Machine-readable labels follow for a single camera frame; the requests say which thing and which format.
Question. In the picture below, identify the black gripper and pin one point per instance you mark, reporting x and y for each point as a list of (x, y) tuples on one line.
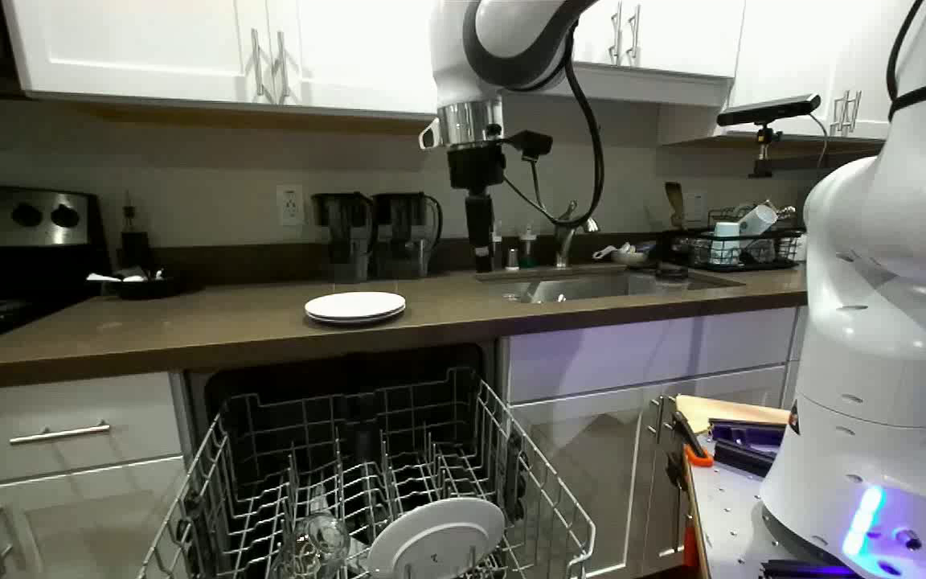
[(478, 167)]

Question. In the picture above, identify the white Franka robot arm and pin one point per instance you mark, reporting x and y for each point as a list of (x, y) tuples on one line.
[(891, 323)]

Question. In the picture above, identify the flat white round plate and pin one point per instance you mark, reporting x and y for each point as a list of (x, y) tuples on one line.
[(354, 308)]

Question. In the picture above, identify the black open dishwasher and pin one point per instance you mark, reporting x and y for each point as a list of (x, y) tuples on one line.
[(272, 375)]

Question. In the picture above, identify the small soap bottle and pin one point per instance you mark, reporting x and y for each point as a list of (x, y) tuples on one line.
[(495, 248), (529, 247)]

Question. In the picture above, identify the chrome sink faucet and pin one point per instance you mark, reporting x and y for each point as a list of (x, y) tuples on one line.
[(567, 242)]

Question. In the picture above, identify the stainless steel sink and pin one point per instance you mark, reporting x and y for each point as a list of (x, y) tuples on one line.
[(602, 285)]

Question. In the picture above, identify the white sink base cabinet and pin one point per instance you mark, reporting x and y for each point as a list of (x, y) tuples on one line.
[(612, 430)]

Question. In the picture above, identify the black dish drying rack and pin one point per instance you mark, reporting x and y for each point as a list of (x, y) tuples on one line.
[(737, 248)]

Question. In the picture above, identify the light wooden board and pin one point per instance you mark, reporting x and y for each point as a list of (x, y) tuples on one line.
[(730, 411)]

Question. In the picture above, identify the black flat devices stack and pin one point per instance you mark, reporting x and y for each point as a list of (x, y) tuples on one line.
[(747, 442)]

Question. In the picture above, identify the dark shallow dish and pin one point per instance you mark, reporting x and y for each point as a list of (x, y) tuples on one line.
[(144, 285)]

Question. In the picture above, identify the clear drinking glass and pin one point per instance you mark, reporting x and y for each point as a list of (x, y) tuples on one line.
[(323, 535)]

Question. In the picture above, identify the dark glass bottle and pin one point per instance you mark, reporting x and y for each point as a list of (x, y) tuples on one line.
[(137, 242)]

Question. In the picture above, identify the stainless black stove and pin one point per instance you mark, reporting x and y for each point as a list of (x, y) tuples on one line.
[(15, 247)]

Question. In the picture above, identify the white base cabinet door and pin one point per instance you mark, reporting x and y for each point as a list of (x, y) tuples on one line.
[(89, 526)]

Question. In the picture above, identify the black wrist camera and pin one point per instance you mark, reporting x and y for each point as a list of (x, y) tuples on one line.
[(533, 144)]

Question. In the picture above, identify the white wall outlet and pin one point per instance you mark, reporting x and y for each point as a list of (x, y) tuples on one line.
[(291, 205)]

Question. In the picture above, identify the white wall cabinet above sink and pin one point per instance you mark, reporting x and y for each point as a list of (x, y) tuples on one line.
[(688, 37)]

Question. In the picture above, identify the black camera on stand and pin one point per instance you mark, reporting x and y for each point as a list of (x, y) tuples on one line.
[(769, 108)]

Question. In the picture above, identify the white corner wall cabinet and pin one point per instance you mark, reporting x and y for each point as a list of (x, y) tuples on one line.
[(796, 48)]

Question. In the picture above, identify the wide white wall cabinet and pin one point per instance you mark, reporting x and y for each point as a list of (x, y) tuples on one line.
[(131, 42)]

